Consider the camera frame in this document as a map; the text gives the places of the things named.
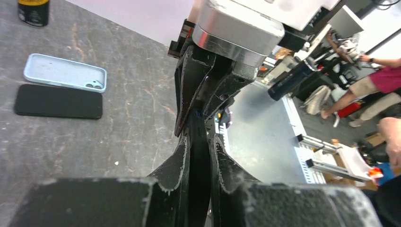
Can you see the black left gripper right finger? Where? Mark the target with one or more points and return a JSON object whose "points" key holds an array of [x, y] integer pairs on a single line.
{"points": [[240, 200]]}

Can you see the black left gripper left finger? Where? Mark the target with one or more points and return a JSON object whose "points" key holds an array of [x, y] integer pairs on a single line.
{"points": [[157, 200]]}

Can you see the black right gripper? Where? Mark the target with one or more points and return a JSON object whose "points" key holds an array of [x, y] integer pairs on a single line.
{"points": [[225, 77]]}

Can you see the black smartphone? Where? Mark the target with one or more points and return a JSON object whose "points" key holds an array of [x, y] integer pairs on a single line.
{"points": [[45, 101]]}

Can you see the light blue phone case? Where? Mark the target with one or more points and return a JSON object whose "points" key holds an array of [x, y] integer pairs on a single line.
{"points": [[49, 70]]}

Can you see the black phone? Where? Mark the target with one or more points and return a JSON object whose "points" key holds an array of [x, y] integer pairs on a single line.
{"points": [[199, 172]]}

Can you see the person in pink shirt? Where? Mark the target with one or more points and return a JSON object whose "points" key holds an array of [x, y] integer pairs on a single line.
{"points": [[385, 80]]}

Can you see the black and yellow drink can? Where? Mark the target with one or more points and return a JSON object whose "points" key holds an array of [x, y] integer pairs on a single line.
{"points": [[34, 12]]}

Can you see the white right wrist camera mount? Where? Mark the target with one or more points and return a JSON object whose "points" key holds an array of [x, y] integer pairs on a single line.
{"points": [[247, 31]]}

